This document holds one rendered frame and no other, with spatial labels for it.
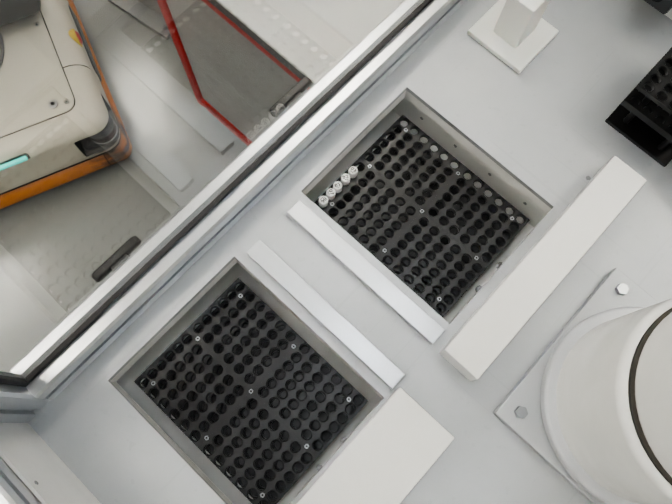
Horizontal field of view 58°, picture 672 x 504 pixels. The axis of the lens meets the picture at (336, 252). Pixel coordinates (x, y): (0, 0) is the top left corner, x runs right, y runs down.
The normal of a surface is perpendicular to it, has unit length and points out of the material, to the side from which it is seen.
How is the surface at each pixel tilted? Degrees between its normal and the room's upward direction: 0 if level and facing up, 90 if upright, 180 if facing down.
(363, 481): 0
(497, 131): 0
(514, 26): 90
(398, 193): 0
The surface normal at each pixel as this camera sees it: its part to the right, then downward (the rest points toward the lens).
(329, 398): 0.02, -0.27
